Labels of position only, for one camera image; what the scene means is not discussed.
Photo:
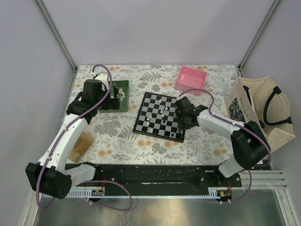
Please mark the brown cardboard box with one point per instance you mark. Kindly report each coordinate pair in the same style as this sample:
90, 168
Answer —
82, 144

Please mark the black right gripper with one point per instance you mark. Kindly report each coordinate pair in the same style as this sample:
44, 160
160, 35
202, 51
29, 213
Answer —
180, 126

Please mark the black white chess board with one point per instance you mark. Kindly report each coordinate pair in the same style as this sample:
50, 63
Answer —
157, 118

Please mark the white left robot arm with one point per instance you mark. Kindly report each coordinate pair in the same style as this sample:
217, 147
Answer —
49, 176

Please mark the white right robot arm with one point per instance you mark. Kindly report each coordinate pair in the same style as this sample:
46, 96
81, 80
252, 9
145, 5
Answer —
248, 142

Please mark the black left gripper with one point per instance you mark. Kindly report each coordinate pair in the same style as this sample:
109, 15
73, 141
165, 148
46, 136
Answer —
112, 103

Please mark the green plastic tray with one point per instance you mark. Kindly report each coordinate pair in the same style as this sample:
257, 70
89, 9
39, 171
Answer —
118, 98

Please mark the cream canvas tote bag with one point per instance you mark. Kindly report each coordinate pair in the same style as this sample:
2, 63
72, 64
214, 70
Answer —
262, 101

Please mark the floral table cloth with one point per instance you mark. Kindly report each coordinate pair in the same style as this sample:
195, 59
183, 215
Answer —
114, 140

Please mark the pink plastic tray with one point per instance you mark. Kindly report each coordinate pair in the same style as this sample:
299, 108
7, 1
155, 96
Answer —
190, 78

